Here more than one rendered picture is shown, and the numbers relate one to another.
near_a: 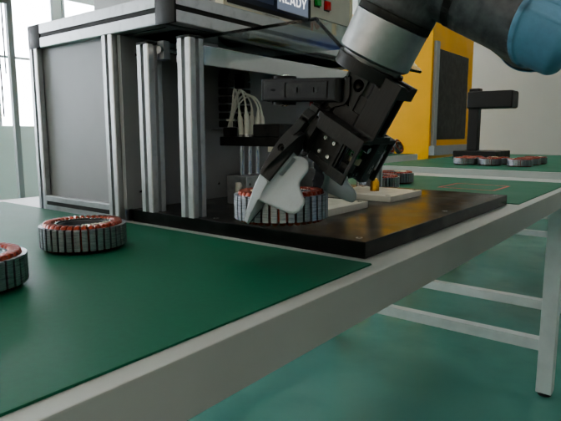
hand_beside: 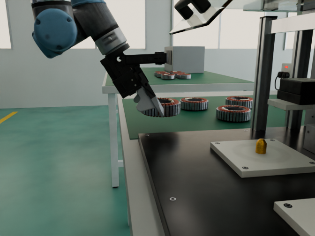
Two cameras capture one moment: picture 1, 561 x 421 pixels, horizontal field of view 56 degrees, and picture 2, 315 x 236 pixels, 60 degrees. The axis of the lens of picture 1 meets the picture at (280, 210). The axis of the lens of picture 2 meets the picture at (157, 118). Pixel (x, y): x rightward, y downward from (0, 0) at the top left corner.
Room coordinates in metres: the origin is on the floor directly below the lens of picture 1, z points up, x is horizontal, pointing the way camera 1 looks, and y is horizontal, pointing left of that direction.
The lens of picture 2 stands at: (1.13, -0.55, 0.97)
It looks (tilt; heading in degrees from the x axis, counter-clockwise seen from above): 14 degrees down; 133
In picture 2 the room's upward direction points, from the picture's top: straight up
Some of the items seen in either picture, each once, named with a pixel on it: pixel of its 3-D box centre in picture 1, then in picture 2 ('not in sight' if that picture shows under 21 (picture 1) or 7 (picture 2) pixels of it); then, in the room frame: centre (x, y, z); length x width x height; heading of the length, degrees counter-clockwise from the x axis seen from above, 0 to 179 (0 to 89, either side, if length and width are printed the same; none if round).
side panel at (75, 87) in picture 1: (78, 130); not in sight; (1.02, 0.39, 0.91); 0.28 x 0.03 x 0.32; 52
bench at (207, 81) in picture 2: not in sight; (161, 109); (-0.72, 1.49, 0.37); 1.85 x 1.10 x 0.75; 142
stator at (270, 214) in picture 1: (280, 204); (160, 106); (0.62, 0.00, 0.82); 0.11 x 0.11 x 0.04
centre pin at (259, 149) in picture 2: not in sight; (261, 145); (0.93, -0.05, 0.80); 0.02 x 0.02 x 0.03
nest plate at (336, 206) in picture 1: (310, 205); (260, 155); (0.93, -0.05, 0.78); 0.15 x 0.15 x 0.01; 52
